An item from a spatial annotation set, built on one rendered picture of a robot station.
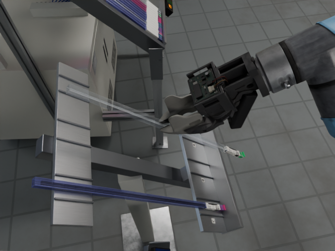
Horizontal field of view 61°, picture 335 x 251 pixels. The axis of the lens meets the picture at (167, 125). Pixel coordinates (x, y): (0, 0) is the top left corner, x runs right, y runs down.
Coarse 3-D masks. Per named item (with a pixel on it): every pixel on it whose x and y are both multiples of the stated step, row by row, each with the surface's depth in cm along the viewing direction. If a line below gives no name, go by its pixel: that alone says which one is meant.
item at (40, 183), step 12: (36, 180) 43; (48, 180) 44; (60, 180) 46; (72, 192) 47; (84, 192) 48; (96, 192) 50; (108, 192) 52; (120, 192) 54; (132, 192) 56; (168, 204) 63; (180, 204) 64; (192, 204) 67; (204, 204) 71
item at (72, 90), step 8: (72, 88) 43; (80, 88) 44; (80, 96) 44; (88, 96) 45; (96, 96) 46; (96, 104) 46; (104, 104) 47; (112, 104) 48; (120, 104) 49; (120, 112) 49; (128, 112) 50; (136, 112) 52; (144, 120) 53; (152, 120) 54; (160, 120) 56; (184, 136) 61; (192, 136) 62; (200, 136) 64; (208, 144) 66; (216, 144) 68; (240, 152) 76
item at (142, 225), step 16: (128, 176) 71; (144, 192) 79; (144, 208) 92; (160, 208) 148; (128, 224) 144; (144, 224) 109; (160, 224) 144; (128, 240) 140; (144, 240) 135; (160, 240) 140
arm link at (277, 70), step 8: (272, 48) 46; (280, 48) 45; (256, 56) 47; (264, 56) 46; (272, 56) 45; (280, 56) 44; (256, 64) 46; (264, 64) 45; (272, 64) 45; (280, 64) 44; (288, 64) 44; (264, 72) 45; (272, 72) 45; (280, 72) 44; (288, 72) 44; (264, 80) 46; (272, 80) 45; (280, 80) 45; (288, 80) 46; (272, 88) 46; (280, 88) 46; (288, 88) 46
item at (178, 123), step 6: (192, 114) 51; (198, 114) 51; (168, 120) 51; (174, 120) 51; (180, 120) 52; (186, 120) 52; (192, 120) 52; (198, 120) 53; (168, 126) 56; (174, 126) 53; (180, 126) 54; (186, 126) 53; (192, 126) 53; (168, 132) 55; (174, 132) 55; (180, 132) 54
